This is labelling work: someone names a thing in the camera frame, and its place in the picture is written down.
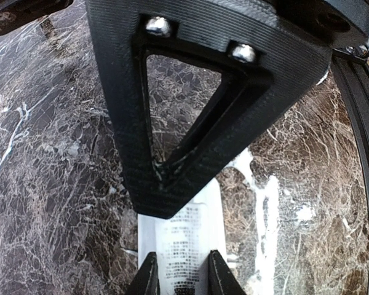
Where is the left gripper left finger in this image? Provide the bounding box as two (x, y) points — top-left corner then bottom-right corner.
(125, 252), (160, 295)

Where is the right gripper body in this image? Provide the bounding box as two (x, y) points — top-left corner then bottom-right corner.
(266, 1), (369, 52)

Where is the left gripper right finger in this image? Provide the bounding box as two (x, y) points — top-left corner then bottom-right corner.
(208, 250), (246, 295)

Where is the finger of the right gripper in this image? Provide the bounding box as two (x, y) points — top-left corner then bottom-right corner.
(86, 1), (332, 219)

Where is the white remote control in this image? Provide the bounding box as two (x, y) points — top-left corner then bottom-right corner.
(138, 179), (227, 294)

